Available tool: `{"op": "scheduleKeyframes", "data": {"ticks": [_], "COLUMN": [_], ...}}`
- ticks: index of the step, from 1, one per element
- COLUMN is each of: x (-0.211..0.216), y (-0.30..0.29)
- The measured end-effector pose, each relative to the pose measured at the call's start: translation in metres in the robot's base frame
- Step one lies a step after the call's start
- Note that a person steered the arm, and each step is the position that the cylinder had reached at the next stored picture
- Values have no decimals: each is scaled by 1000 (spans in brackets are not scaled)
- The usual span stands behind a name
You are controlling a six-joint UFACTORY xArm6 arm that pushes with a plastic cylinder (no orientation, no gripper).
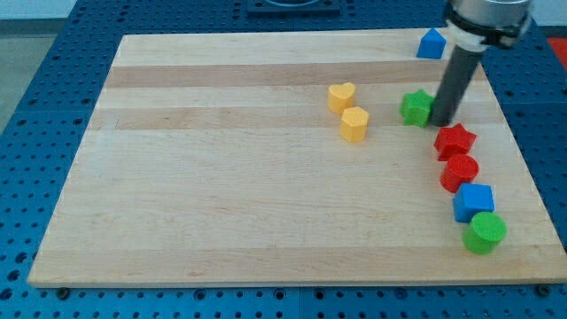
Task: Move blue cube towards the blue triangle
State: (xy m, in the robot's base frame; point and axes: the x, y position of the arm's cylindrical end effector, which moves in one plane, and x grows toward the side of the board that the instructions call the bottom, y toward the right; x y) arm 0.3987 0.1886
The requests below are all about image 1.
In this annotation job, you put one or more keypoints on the blue triangle block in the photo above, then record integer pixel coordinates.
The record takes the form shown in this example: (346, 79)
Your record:
(432, 45)

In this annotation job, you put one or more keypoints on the blue cube block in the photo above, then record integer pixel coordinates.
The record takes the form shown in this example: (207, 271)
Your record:
(470, 199)

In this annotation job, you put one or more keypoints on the light wooden board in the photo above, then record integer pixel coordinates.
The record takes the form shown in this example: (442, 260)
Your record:
(214, 160)

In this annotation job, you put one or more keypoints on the yellow hexagon block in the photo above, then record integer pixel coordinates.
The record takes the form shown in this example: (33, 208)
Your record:
(354, 124)

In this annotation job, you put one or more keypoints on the yellow heart block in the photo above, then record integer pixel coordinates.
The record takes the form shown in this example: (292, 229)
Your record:
(341, 97)

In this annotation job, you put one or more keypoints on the green star block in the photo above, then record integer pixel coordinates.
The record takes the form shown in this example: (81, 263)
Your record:
(415, 108)

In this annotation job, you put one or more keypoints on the red star block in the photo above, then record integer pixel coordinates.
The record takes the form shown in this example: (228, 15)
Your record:
(453, 140)

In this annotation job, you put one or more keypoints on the red cylinder block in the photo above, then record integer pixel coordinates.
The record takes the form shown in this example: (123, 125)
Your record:
(460, 168)

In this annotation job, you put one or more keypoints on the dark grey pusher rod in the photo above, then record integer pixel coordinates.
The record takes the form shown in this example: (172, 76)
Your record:
(456, 79)

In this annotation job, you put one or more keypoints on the green cylinder block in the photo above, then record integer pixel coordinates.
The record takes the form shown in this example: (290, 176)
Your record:
(484, 232)

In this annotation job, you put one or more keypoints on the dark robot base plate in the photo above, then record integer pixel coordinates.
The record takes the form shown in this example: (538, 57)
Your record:
(292, 6)

